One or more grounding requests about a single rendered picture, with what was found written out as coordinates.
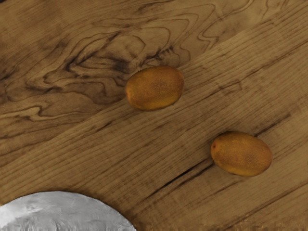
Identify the brown kiwi fruit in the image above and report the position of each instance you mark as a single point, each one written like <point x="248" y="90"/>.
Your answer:
<point x="154" y="88"/>
<point x="241" y="153"/>

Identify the grey plate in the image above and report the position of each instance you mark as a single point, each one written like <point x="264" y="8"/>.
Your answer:
<point x="60" y="214"/>

